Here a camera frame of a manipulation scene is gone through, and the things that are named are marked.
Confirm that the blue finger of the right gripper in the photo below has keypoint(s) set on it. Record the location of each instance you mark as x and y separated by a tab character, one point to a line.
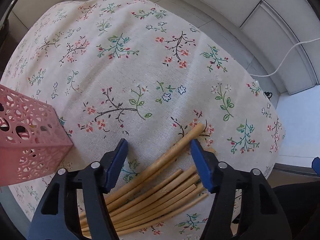
316	165

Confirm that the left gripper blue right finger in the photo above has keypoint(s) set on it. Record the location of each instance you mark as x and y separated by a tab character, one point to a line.
205	163

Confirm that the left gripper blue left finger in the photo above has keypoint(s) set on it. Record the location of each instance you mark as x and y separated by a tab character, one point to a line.
112	164

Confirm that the pink perforated utensil holder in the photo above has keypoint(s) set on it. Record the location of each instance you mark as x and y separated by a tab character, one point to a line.
33	142

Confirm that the floral tablecloth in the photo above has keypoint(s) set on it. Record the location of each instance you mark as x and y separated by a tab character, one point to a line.
114	69

